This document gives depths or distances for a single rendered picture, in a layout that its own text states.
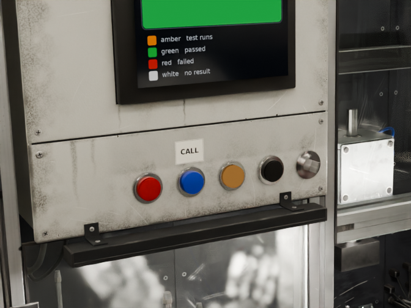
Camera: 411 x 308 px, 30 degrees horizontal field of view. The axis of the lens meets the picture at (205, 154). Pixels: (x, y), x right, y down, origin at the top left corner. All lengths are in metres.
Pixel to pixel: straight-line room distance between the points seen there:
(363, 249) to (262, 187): 0.42
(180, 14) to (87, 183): 0.23
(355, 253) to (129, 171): 0.58
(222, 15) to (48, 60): 0.22
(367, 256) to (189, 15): 0.67
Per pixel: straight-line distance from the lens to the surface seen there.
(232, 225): 0.99
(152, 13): 0.92
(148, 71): 0.92
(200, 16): 0.95
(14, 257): 0.96
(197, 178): 0.99
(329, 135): 1.11
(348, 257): 1.41
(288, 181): 1.07
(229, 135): 1.01
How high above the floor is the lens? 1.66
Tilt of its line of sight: 12 degrees down
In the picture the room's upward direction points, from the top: 2 degrees counter-clockwise
